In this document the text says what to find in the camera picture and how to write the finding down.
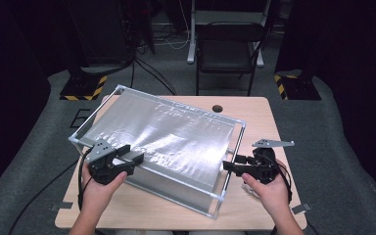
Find black yellow striped stand base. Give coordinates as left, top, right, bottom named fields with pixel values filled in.
left=59, top=73, right=108, bottom=102
left=273, top=73, right=322, bottom=102

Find black equipment cabinet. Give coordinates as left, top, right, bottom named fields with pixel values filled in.
left=63, top=0, right=135, bottom=66

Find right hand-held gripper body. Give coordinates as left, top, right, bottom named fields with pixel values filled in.
left=250, top=139, right=296, bottom=185

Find thin black floor cable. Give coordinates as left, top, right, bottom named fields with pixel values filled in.
left=128, top=60, right=137, bottom=89

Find right hand-held gripper cable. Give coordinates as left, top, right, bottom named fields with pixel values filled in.
left=265, top=153, right=294, bottom=235

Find long black floor cable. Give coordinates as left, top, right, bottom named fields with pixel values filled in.
left=8, top=159, right=80, bottom=235

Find silver metal frame rack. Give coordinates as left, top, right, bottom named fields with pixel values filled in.
left=68, top=83, right=248, bottom=220

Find hand-held gripper cable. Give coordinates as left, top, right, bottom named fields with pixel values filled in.
left=77, top=148, right=94, bottom=212
left=265, top=153, right=294, bottom=235

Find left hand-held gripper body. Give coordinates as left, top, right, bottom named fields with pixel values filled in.
left=84, top=139, right=137, bottom=186

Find person's right hand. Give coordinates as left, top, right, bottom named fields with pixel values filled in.
left=241, top=160, right=292, bottom=218

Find paired black floor cables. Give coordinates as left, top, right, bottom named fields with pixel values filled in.
left=135, top=58, right=178, bottom=96

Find person's left hand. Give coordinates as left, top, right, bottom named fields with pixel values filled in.
left=80, top=160, right=129, bottom=218

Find left hand-held gripper cable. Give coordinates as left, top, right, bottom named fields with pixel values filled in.
left=77, top=148, right=94, bottom=212

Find grey tape piece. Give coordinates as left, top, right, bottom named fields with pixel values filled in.
left=50, top=201, right=74, bottom=212
left=292, top=203, right=312, bottom=215

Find black folding chair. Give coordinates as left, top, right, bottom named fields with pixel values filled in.
left=195, top=21, right=269, bottom=97
left=186, top=0, right=272, bottom=69

